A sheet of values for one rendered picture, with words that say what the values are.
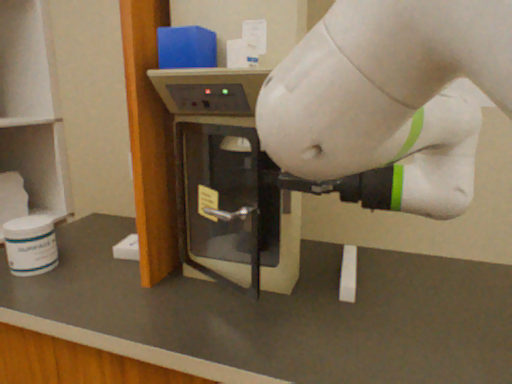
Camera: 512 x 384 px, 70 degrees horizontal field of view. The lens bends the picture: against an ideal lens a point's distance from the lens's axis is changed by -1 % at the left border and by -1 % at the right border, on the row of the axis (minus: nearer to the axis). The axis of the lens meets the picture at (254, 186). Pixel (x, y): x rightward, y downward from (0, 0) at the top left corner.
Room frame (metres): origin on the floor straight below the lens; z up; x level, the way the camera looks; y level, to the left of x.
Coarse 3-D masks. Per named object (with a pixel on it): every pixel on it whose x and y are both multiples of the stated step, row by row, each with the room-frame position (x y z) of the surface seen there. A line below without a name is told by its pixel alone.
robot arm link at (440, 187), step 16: (416, 160) 0.66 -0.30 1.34; (432, 160) 0.63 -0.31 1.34; (448, 160) 0.62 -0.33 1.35; (464, 160) 0.62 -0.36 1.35; (400, 176) 0.65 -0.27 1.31; (416, 176) 0.64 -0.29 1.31; (432, 176) 0.62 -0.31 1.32; (448, 176) 0.61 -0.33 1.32; (464, 176) 0.61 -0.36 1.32; (400, 192) 0.64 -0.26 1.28; (416, 192) 0.63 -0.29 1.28; (432, 192) 0.62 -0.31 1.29; (448, 192) 0.61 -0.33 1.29; (464, 192) 0.61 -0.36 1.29; (400, 208) 0.65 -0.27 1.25; (416, 208) 0.64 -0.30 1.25; (432, 208) 0.62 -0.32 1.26; (448, 208) 0.61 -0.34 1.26; (464, 208) 0.61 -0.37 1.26
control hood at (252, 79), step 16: (160, 80) 0.87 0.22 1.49; (176, 80) 0.85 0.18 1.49; (192, 80) 0.84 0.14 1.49; (208, 80) 0.83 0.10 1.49; (224, 80) 0.82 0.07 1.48; (240, 80) 0.81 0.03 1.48; (256, 80) 0.79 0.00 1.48; (256, 96) 0.83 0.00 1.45; (176, 112) 0.94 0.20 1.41; (192, 112) 0.92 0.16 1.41; (208, 112) 0.91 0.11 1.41; (224, 112) 0.90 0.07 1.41; (240, 112) 0.88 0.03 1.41
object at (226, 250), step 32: (192, 128) 0.90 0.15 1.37; (224, 128) 0.81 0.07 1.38; (192, 160) 0.91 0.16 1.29; (224, 160) 0.82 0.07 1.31; (256, 160) 0.74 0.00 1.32; (192, 192) 0.91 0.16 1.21; (224, 192) 0.82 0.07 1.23; (256, 192) 0.74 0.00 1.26; (192, 224) 0.92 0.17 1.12; (224, 224) 0.82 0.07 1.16; (256, 224) 0.74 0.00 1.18; (192, 256) 0.92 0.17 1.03; (224, 256) 0.82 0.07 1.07; (256, 256) 0.74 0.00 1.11; (256, 288) 0.74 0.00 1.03
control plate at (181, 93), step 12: (180, 84) 0.86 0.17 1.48; (192, 84) 0.85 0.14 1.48; (204, 84) 0.84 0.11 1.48; (216, 84) 0.83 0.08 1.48; (228, 84) 0.82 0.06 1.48; (240, 84) 0.81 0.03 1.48; (180, 96) 0.89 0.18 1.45; (192, 96) 0.88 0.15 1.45; (204, 96) 0.87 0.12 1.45; (216, 96) 0.86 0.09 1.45; (228, 96) 0.85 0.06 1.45; (240, 96) 0.84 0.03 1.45; (180, 108) 0.92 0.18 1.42; (192, 108) 0.91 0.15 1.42; (204, 108) 0.90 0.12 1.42; (216, 108) 0.89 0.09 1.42; (228, 108) 0.88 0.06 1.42; (240, 108) 0.87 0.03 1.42
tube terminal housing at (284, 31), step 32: (192, 0) 0.95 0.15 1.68; (224, 0) 0.92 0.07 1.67; (256, 0) 0.90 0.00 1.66; (288, 0) 0.87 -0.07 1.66; (224, 32) 0.93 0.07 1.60; (288, 32) 0.87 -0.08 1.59; (224, 64) 0.93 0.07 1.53; (288, 224) 0.87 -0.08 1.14; (288, 256) 0.87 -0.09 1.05; (288, 288) 0.87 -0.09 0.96
